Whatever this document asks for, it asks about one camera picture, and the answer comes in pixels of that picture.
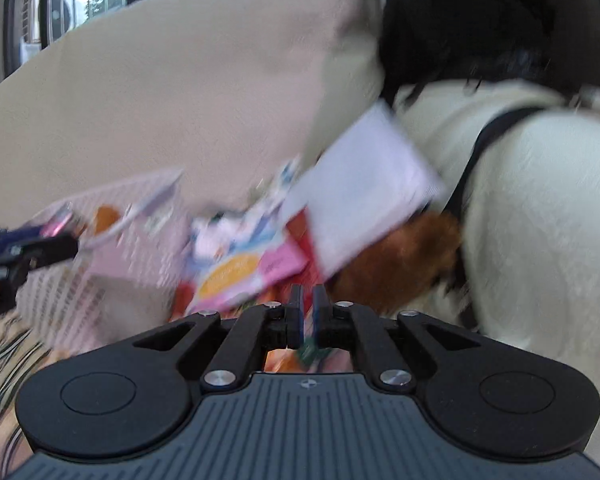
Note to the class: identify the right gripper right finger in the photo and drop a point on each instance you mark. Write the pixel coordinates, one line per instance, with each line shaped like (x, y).
(361, 332)

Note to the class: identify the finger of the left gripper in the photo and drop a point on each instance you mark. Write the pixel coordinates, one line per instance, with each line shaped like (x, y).
(9, 237)
(21, 259)

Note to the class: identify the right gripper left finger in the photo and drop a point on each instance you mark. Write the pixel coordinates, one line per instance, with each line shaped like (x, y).
(248, 339)

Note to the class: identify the small pink packet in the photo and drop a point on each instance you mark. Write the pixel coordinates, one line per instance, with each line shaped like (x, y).
(66, 219)

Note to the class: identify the white wet wipes pack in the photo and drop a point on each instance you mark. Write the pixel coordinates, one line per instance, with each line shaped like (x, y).
(368, 182)

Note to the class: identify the small orange snack packet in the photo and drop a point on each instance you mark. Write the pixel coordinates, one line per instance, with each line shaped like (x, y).
(308, 359)

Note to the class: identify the pink orange snack bag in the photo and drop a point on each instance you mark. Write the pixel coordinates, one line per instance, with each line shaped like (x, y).
(243, 275)

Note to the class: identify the striped blanket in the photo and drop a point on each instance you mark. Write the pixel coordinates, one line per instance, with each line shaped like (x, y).
(22, 354)

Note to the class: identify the orange cartoon box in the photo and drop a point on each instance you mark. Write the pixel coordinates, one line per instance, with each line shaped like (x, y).
(183, 296)

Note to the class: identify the brown plush toy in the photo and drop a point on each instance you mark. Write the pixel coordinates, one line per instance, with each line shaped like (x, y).
(405, 264)

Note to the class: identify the red floral packet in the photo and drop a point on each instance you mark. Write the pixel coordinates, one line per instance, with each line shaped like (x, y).
(298, 230)

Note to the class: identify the white blue crumpled wrapper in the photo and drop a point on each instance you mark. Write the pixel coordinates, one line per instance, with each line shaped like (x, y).
(229, 231)

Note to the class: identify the white perforated plastic basket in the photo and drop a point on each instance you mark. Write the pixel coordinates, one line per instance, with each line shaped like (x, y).
(122, 281)

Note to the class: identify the cream textured cushion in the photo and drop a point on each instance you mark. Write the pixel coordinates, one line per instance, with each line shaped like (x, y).
(226, 90)

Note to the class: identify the black backpack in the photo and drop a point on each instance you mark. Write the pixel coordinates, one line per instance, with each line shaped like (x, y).
(554, 43)

